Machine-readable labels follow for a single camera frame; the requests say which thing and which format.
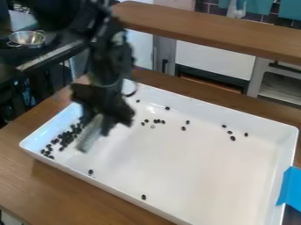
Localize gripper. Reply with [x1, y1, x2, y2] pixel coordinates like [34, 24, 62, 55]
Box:
[69, 83, 136, 137]

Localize grey sweeping tool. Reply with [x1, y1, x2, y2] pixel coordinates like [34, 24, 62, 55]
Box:
[75, 113, 106, 154]

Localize pile of black bits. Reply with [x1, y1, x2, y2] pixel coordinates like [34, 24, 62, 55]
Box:
[40, 117, 86, 161]

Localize black side table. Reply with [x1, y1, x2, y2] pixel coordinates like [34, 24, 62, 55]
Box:
[0, 28, 90, 124]

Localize white tray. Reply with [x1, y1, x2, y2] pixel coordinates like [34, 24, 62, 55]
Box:
[18, 78, 300, 225]

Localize silver bowl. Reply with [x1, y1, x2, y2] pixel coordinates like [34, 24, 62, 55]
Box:
[5, 29, 48, 49]

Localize wooden desk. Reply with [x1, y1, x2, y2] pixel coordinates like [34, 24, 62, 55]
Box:
[111, 0, 301, 107]

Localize blue tape strip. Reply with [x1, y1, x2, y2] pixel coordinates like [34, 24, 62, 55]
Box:
[275, 165, 301, 214]

